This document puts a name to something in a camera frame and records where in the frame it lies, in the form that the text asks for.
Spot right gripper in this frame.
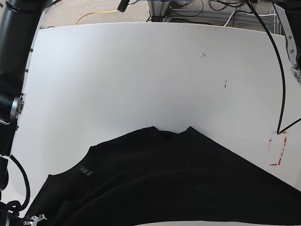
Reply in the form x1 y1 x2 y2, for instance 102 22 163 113
7 213 48 226

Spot black T-shirt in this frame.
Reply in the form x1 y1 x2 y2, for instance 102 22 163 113
27 127 301 226

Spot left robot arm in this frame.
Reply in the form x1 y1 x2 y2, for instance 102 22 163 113
272 0 301 83

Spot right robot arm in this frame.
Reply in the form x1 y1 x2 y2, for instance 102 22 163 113
0 0 52 226

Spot red tape rectangle marking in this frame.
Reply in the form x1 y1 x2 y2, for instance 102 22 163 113
265 131 287 166

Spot yellow cable on floor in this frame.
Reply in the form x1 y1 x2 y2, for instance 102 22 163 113
75 8 118 25

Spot aluminium table leg frame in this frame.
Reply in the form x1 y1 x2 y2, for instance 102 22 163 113
147 0 172 22

